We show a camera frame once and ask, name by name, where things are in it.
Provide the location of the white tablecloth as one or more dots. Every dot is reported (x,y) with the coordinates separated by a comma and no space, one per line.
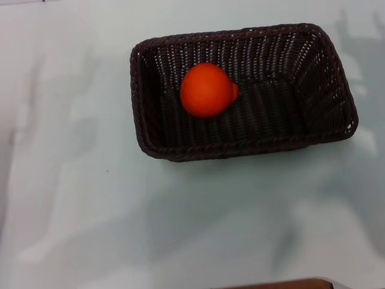
(90,210)

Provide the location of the orange toy pear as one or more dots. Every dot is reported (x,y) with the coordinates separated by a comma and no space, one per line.
(204,90)

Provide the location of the brown wooden edge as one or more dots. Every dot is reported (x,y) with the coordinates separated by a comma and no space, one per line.
(285,284)

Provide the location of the black woven rectangular basket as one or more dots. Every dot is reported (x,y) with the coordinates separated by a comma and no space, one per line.
(270,120)

